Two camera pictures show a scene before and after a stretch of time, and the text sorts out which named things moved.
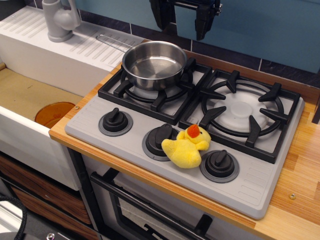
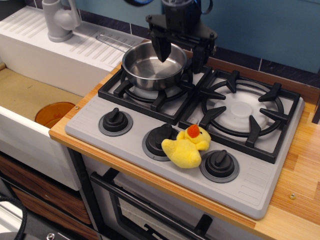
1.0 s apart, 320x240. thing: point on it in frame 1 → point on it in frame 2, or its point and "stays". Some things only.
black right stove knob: [218, 166] stays
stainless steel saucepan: [153, 65] stays
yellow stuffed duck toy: [184, 151] stays
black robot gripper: [163, 11] → [181, 19]
